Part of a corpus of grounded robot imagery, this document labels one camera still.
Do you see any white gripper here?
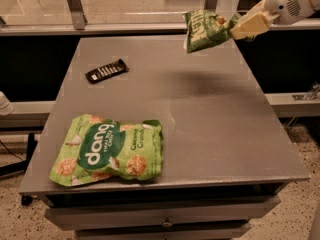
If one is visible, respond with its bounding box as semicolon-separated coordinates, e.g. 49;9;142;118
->
230;0;315;40

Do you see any green jalapeno chip bag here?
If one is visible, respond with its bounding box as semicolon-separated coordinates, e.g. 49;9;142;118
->
183;9;240;54

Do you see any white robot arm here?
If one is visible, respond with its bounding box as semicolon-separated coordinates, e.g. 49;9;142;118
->
230;0;320;40

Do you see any green rice chip bag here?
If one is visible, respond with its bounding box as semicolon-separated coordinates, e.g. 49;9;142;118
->
49;114;163;187

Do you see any metal clamp at right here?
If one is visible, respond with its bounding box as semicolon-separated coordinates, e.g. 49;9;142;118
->
293;82;320;101

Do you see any black snack bar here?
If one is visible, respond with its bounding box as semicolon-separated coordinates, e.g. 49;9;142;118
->
85;59;129;84

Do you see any grey drawer cabinet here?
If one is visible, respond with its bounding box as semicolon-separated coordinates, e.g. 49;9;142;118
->
20;35;308;240

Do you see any white bottle at left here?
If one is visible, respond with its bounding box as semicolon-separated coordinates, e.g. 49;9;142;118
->
0;91;14;116

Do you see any left metal railing bracket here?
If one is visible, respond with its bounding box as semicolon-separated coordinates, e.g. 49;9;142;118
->
67;0;87;30

